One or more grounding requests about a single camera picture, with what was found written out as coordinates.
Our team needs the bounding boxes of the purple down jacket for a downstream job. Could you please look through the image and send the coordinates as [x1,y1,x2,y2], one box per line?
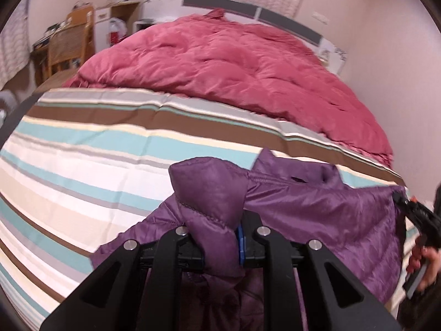
[90,150,406,330]

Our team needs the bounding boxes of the right hand red nails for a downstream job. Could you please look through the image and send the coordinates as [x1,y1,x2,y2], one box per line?
[407,233,440,294]

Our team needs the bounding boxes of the striped bed sheet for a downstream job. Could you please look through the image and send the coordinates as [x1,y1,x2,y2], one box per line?
[1,88,404,330]

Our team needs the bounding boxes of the pink red quilt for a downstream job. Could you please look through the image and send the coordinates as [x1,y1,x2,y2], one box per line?
[68,9,393,165]

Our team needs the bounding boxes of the wooden rattan chair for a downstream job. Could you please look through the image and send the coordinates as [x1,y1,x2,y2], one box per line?
[48,9,95,77]

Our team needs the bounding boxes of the clear plastic water jug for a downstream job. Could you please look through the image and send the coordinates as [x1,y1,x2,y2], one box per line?
[108,17,128,46]

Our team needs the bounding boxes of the side window curtain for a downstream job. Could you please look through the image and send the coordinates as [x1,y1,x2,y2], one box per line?
[0,0,30,89]

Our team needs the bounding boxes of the white bedside cabinet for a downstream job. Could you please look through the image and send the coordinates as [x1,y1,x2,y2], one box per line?
[93,2,139,53]

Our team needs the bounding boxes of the white grey headboard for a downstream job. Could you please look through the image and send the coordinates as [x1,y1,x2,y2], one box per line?
[132,0,347,75]

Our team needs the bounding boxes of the white wall socket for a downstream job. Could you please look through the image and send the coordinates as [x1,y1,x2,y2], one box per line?
[312,12,329,25]

